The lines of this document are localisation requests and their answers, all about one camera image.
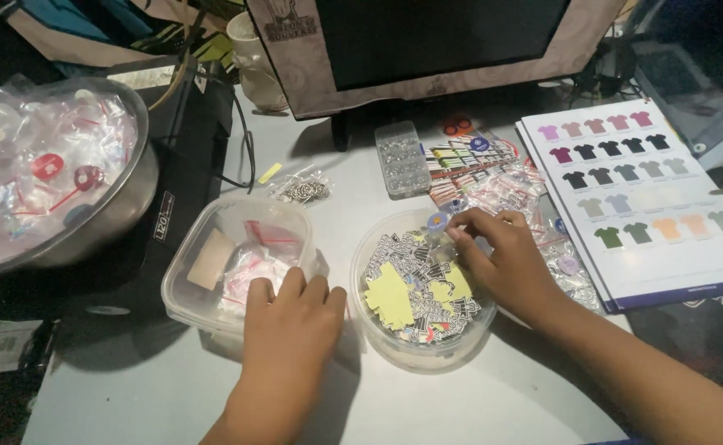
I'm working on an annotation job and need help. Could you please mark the person's right hand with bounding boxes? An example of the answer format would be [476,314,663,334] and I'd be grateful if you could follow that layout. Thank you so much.
[446,207,561,322]

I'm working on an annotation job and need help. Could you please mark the person's left hand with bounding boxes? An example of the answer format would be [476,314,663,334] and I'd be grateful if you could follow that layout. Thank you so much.
[242,267,348,396]

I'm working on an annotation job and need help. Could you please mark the small clear plastic bag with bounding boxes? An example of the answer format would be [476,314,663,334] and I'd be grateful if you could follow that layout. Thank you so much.
[426,210,480,260]

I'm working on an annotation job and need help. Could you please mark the striped colour swatch card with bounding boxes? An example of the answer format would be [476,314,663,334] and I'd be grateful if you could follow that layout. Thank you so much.
[422,133,523,208]

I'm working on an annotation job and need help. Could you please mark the pile of small plastic bags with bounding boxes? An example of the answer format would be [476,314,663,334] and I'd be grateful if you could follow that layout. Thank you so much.
[454,164,603,313]

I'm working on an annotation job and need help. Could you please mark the pile of printed stickers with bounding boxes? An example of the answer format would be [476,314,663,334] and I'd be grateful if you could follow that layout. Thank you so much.
[361,230,483,344]

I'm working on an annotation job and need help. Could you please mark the round clear plastic container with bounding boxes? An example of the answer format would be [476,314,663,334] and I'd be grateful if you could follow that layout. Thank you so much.
[349,208,498,374]

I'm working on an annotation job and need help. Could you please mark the clear compartment box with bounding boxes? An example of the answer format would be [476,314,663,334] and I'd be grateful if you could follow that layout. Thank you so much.
[374,120,432,200]

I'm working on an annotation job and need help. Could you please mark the shirt colour chart sheet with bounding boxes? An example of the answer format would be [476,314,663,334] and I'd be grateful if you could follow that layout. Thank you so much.
[515,99,723,313]

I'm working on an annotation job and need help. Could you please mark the bag of metal key rings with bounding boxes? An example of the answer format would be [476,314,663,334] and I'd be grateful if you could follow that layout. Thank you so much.
[269,166,333,206]

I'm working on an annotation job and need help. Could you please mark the black computer monitor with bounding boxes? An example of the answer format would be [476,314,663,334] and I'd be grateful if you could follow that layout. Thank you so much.
[247,0,628,152]

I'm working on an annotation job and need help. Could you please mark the red-sealed plastic bags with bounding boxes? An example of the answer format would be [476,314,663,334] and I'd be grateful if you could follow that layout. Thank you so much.
[219,219,303,316]

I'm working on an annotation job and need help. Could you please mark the square clear plastic container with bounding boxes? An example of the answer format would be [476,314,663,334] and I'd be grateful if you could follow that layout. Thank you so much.
[161,196,319,340]

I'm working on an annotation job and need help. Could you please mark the beige card piece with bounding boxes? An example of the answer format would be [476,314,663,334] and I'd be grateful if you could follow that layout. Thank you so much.
[186,228,237,291]

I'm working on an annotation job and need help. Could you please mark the white ceramic mug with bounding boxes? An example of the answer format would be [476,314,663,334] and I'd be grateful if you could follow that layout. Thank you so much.
[226,11,289,113]

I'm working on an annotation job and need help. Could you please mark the black printer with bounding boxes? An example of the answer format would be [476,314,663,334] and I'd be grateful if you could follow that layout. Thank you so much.
[59,56,235,322]

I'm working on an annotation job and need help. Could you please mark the large metal bowl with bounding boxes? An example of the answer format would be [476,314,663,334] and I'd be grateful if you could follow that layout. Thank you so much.
[0,77,160,280]

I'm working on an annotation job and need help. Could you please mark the heap of bagged pin badges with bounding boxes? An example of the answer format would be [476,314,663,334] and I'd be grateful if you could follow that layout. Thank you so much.
[0,83,138,267]

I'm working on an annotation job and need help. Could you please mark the orange ring packet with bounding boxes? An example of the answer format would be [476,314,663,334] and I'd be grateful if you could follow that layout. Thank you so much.
[442,114,477,138]

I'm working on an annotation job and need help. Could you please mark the black cable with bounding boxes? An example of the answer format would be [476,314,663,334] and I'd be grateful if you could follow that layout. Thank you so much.
[179,0,257,194]

